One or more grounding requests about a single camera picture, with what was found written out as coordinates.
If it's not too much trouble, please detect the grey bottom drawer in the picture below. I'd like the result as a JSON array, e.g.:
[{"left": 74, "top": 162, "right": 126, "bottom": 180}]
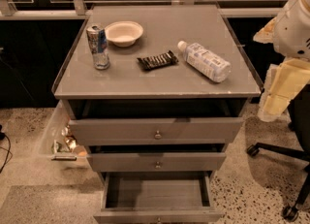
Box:
[{"left": 94, "top": 172, "right": 222, "bottom": 224}]

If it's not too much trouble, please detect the grey drawer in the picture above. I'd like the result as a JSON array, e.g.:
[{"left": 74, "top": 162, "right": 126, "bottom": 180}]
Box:
[
  {"left": 69, "top": 98, "right": 245, "bottom": 145},
  {"left": 87, "top": 144, "right": 226, "bottom": 172},
  {"left": 94, "top": 172, "right": 222, "bottom": 224}
]

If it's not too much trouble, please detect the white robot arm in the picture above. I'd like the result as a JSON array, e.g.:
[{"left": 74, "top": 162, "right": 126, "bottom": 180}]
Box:
[{"left": 253, "top": 0, "right": 310, "bottom": 122}]

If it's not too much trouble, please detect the grey drawer cabinet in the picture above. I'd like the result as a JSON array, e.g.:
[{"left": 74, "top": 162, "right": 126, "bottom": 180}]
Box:
[{"left": 51, "top": 4, "right": 264, "bottom": 187}]

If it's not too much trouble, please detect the grey middle drawer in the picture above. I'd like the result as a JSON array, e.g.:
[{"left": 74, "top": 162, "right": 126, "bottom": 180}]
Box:
[{"left": 87, "top": 144, "right": 226, "bottom": 172}]

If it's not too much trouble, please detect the grey top drawer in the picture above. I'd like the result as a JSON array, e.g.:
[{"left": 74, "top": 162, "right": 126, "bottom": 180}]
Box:
[{"left": 69, "top": 98, "right": 245, "bottom": 145}]

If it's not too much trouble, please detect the black office chair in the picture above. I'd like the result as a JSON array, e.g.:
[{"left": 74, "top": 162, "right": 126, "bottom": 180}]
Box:
[{"left": 246, "top": 84, "right": 310, "bottom": 222}]

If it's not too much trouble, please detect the white plastic bottle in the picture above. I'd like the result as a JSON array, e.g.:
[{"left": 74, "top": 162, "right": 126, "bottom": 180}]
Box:
[{"left": 177, "top": 41, "right": 232, "bottom": 83}]

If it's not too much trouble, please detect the dark striped snack bar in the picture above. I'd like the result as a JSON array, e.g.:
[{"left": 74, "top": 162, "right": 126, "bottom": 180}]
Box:
[{"left": 138, "top": 50, "right": 178, "bottom": 71}]

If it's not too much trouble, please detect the silver blue drink can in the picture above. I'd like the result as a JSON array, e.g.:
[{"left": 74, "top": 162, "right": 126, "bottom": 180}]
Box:
[{"left": 86, "top": 24, "right": 109, "bottom": 70}]

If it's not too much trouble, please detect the clear plastic storage bin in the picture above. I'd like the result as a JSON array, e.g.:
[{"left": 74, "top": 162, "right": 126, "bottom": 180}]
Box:
[{"left": 38, "top": 101, "right": 89, "bottom": 169}]

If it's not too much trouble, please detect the black floor cable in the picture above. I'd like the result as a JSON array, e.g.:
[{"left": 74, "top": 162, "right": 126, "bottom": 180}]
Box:
[{"left": 0, "top": 124, "right": 14, "bottom": 175}]

